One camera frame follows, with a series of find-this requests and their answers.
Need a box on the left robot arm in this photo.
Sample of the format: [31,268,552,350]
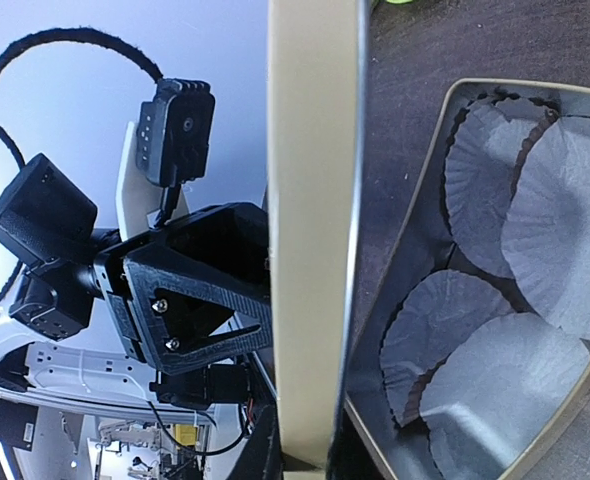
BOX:
[0,155,272,406]

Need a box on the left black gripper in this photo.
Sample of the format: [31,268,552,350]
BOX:
[94,202,273,375]

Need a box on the white paper cupcake liner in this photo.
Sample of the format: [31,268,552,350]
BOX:
[444,96,559,279]
[501,116,590,341]
[419,313,590,479]
[379,269,533,431]

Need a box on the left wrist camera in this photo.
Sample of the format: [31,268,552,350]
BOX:
[136,78,215,188]

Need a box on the beige tin box base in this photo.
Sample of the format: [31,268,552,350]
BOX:
[347,78,590,479]

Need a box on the bear print tin lid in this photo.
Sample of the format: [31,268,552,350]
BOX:
[267,1,369,479]

